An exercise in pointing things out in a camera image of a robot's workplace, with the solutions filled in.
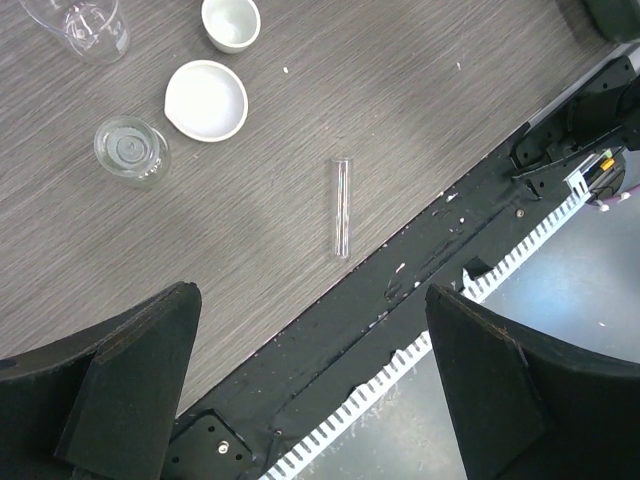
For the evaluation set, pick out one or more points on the white slotted cable duct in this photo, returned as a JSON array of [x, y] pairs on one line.
[[460, 333]]

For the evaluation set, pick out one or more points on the small white crucible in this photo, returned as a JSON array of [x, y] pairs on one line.
[[231, 25]]

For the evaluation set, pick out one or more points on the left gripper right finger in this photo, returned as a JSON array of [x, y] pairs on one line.
[[589, 402]]

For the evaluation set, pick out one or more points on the dark green tray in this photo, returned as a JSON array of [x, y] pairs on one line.
[[616, 20]]

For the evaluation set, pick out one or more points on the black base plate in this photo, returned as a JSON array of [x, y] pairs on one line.
[[281, 408]]

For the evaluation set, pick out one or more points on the white evaporating dish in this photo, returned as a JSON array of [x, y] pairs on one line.
[[206, 101]]

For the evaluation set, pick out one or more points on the glass beaker with spout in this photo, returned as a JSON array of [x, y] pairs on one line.
[[94, 31]]

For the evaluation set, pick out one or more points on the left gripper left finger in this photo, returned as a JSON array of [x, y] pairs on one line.
[[100, 403]]

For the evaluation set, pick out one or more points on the short glass test tube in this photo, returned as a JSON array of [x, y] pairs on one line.
[[341, 197]]

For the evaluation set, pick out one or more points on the small glass bottle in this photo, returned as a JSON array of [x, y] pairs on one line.
[[132, 150]]

